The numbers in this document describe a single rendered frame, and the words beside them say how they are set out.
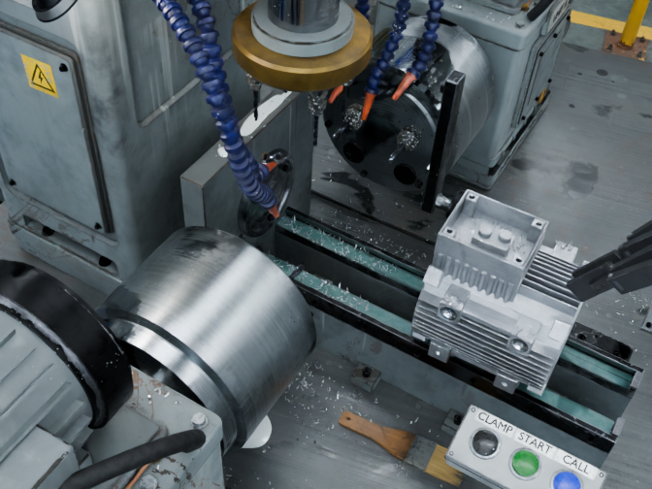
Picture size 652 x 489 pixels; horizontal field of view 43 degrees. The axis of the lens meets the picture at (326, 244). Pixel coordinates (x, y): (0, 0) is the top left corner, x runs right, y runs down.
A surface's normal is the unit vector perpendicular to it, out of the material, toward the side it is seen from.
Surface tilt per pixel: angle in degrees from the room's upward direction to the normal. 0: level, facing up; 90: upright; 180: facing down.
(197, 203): 90
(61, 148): 90
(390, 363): 90
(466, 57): 36
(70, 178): 90
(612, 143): 0
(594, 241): 0
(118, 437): 0
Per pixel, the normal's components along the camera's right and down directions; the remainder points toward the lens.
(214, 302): 0.29, -0.53
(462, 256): -0.49, 0.62
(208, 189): 0.86, 0.40
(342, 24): 0.05, -0.68
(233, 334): 0.54, -0.32
